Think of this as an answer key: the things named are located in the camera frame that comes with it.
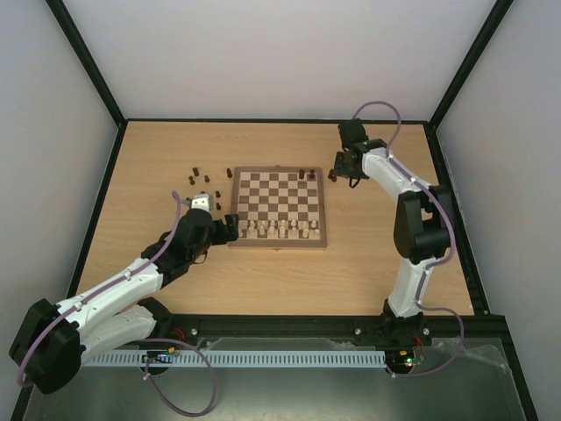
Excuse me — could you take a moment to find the wooden chess board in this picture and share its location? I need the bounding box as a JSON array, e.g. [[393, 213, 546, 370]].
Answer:
[[231, 166, 327, 250]]

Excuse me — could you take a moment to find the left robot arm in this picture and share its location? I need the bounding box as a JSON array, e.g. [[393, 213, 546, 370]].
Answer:
[[9, 194, 239, 394]]

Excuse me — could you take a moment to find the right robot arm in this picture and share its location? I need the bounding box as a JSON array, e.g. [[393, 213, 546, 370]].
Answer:
[[330, 119, 455, 345]]

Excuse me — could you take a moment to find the white slotted cable duct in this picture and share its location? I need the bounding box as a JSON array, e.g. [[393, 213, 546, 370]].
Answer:
[[86, 349, 387, 368]]

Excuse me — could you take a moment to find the black aluminium frame rail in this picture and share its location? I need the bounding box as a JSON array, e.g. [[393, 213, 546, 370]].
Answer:
[[150, 314, 512, 349]]

